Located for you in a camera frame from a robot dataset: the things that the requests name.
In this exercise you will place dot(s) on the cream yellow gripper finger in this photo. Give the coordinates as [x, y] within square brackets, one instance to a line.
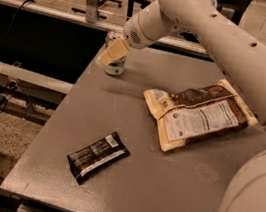
[117, 49]

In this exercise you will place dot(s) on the white 7up soda can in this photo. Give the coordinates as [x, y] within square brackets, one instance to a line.
[117, 67]

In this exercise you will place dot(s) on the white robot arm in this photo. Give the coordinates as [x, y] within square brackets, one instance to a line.
[241, 58]

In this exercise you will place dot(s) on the yellow brown snack bag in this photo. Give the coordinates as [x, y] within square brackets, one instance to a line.
[198, 114]

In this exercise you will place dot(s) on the black snack bar wrapper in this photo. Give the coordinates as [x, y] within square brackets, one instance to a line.
[93, 158]

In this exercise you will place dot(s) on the metal barrier rail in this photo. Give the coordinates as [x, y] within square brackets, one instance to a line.
[179, 46]

